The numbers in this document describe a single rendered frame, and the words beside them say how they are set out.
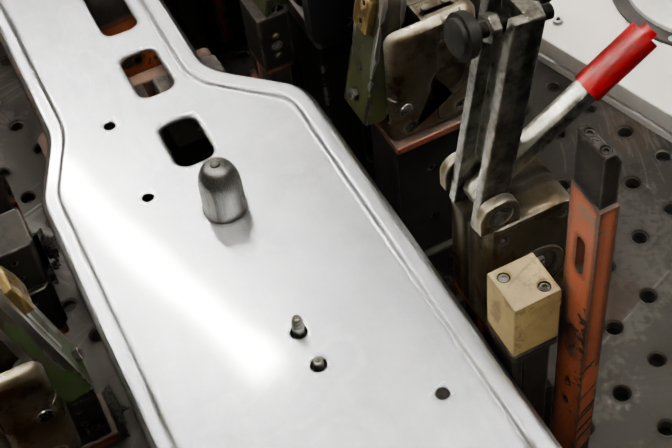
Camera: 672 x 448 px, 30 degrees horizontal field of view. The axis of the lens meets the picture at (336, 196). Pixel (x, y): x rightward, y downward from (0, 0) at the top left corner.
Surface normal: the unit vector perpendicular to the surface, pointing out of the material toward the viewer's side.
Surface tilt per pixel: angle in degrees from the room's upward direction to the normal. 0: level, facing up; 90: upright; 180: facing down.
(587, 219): 90
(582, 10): 5
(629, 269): 0
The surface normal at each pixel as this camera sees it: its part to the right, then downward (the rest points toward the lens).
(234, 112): -0.09, -0.64
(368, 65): -0.89, 0.25
